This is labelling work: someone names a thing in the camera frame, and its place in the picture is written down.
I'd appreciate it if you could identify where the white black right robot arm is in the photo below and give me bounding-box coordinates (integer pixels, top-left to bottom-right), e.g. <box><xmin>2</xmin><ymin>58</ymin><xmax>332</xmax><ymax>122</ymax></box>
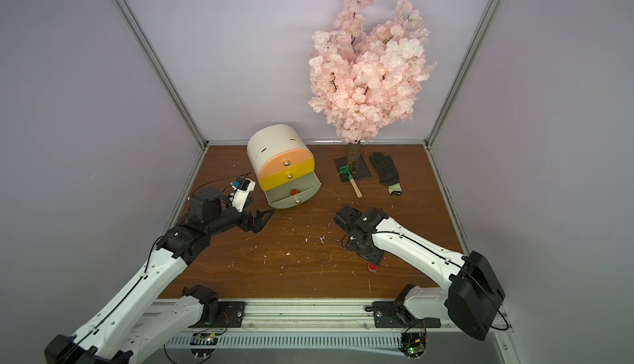
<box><xmin>335</xmin><ymin>205</ymin><xmax>505</xmax><ymax>341</ymax></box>

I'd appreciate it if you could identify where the pale green bottom drawer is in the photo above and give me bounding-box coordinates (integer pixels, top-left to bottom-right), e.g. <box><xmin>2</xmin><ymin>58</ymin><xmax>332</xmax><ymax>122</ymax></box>
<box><xmin>264</xmin><ymin>172</ymin><xmax>321</xmax><ymax>210</ymax></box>

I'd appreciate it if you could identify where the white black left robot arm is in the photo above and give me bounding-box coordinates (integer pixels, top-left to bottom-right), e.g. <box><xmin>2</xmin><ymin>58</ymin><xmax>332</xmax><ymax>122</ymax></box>
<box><xmin>44</xmin><ymin>177</ymin><xmax>274</xmax><ymax>363</ymax></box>

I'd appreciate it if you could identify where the yellow drawer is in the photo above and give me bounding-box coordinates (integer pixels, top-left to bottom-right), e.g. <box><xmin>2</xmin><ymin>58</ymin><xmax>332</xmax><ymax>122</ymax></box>
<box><xmin>259</xmin><ymin>159</ymin><xmax>315</xmax><ymax>191</ymax></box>

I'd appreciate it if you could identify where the black work glove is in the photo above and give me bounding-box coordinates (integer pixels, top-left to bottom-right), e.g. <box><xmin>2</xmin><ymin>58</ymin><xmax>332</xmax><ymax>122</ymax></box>
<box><xmin>369</xmin><ymin>152</ymin><xmax>403</xmax><ymax>196</ymax></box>

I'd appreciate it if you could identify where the left control board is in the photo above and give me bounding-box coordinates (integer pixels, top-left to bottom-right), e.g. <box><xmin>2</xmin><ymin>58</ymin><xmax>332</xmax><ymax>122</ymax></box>
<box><xmin>189</xmin><ymin>332</ymin><xmax>219</xmax><ymax>362</ymax></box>

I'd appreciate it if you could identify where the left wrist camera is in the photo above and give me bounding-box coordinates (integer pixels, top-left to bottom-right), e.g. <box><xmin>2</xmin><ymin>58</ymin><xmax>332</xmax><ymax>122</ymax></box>
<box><xmin>229</xmin><ymin>177</ymin><xmax>256</xmax><ymax>212</ymax></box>

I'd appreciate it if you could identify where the right control board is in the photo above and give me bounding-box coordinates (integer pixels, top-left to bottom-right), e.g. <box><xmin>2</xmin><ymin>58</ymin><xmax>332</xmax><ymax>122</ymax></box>
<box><xmin>399</xmin><ymin>332</ymin><xmax>428</xmax><ymax>359</ymax></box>

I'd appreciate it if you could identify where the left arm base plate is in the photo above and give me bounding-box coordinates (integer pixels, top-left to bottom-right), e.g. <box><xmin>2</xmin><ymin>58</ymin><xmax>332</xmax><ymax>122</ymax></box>
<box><xmin>192</xmin><ymin>301</ymin><xmax>246</xmax><ymax>329</ymax></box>

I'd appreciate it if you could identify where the green wooden-handled brush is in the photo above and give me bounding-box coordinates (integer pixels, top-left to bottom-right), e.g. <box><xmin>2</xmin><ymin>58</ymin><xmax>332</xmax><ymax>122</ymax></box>
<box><xmin>338</xmin><ymin>165</ymin><xmax>363</xmax><ymax>199</ymax></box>

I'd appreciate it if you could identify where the cream round drawer cabinet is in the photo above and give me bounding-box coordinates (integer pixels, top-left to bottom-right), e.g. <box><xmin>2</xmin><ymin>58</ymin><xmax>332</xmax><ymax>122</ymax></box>
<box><xmin>247</xmin><ymin>124</ymin><xmax>315</xmax><ymax>183</ymax></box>

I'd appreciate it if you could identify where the orange top drawer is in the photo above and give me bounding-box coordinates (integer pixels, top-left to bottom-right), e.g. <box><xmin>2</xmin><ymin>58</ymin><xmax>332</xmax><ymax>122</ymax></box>
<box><xmin>259</xmin><ymin>148</ymin><xmax>313</xmax><ymax>178</ymax></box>

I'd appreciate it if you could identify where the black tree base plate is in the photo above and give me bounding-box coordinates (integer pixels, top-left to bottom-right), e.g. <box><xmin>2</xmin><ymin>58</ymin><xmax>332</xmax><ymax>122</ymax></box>
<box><xmin>334</xmin><ymin>157</ymin><xmax>371</xmax><ymax>181</ymax></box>

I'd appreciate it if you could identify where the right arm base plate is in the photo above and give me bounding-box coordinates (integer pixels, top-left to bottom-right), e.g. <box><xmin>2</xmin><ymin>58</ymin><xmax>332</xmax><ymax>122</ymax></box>
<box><xmin>364</xmin><ymin>301</ymin><xmax>442</xmax><ymax>329</ymax></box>

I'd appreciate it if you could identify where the control board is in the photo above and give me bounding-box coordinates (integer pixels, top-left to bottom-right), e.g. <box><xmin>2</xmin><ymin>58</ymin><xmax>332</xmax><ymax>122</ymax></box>
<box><xmin>399</xmin><ymin>332</ymin><xmax>428</xmax><ymax>359</ymax></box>
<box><xmin>189</xmin><ymin>332</ymin><xmax>219</xmax><ymax>362</ymax></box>

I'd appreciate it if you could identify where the pink cherry blossom tree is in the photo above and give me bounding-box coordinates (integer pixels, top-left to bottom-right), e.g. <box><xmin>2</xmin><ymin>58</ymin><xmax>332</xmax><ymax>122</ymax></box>
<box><xmin>309</xmin><ymin>0</ymin><xmax>434</xmax><ymax>144</ymax></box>

